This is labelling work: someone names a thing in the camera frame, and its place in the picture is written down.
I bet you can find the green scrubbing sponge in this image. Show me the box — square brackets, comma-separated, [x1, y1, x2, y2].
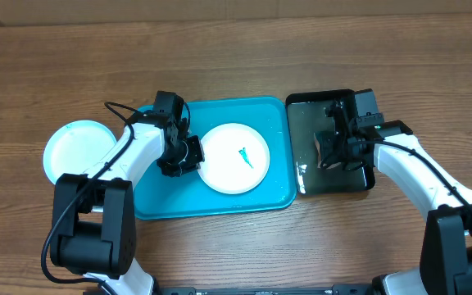
[314, 132, 334, 169]

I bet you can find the pink white plate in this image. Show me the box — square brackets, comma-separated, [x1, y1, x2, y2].
[198, 123, 270, 195]

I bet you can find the light blue plate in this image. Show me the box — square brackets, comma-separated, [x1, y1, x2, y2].
[43, 120, 116, 184]

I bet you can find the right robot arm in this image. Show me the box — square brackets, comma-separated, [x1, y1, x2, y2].
[320, 102, 472, 295]

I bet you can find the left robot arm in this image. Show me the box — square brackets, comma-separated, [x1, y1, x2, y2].
[41, 111, 203, 294]

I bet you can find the black rectangular water tray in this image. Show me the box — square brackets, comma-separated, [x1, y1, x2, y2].
[285, 89, 375, 196]

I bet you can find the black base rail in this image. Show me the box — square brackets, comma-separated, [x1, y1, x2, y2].
[152, 284, 383, 295]

